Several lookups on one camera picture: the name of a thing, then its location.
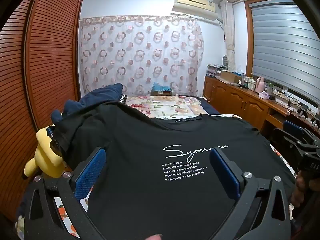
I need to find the floral blanket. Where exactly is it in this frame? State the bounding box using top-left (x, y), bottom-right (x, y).
top-left (124, 95), bottom-right (208, 119)

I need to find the circle patterned sheer curtain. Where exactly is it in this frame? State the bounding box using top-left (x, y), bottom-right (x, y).
top-left (79, 15), bottom-right (204, 98)

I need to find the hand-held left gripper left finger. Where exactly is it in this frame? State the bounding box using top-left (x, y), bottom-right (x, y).
top-left (16, 147), bottom-right (108, 240)

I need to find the yellow plush toy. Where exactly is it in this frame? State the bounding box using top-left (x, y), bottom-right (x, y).
top-left (24, 125), bottom-right (73, 180)

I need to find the brown louvered wardrobe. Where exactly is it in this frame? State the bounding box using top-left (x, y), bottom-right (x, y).
top-left (0, 0), bottom-right (85, 223)

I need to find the wooden cabinet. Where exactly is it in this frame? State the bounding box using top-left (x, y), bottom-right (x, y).
top-left (203, 76), bottom-right (320, 140)

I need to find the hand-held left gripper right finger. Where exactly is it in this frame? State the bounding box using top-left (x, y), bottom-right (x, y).
top-left (209, 148), bottom-right (293, 240)

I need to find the beige window curtain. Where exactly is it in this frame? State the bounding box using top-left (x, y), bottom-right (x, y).
top-left (220, 0), bottom-right (237, 72)

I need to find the person's right hand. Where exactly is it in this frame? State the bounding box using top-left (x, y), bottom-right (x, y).
top-left (291, 171), bottom-right (310, 208)

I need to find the blue item in box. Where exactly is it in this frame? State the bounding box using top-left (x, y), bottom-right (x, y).
top-left (151, 82), bottom-right (173, 96)

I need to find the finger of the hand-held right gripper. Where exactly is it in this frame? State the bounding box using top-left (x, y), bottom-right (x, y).
top-left (271, 128), bottom-right (300, 153)
top-left (284, 120), bottom-right (307, 143)

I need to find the pink bottle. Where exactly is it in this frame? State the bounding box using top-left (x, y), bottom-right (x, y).
top-left (255, 76), bottom-right (266, 92)

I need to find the stack of folded clothes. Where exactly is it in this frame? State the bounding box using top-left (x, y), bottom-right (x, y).
top-left (206, 62), bottom-right (228, 77)

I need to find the beige wall air conditioner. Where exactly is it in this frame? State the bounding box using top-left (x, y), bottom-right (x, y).
top-left (171, 0), bottom-right (222, 22)

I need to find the grey window blind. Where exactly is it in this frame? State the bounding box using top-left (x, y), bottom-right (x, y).
top-left (250, 0), bottom-right (320, 103)

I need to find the orange print bed sheet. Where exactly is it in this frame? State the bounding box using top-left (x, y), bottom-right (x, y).
top-left (15, 114), bottom-right (298, 240)

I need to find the navy bed sheet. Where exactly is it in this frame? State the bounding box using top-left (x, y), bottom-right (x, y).
top-left (197, 96), bottom-right (220, 115)

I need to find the black printed t-shirt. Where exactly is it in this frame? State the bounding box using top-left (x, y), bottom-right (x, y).
top-left (54, 102), bottom-right (298, 240)

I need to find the navy blue garment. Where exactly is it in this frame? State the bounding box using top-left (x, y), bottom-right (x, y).
top-left (51, 83), bottom-right (124, 123)

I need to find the open cardboard box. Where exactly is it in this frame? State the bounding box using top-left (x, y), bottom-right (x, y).
top-left (217, 70), bottom-right (242, 84)

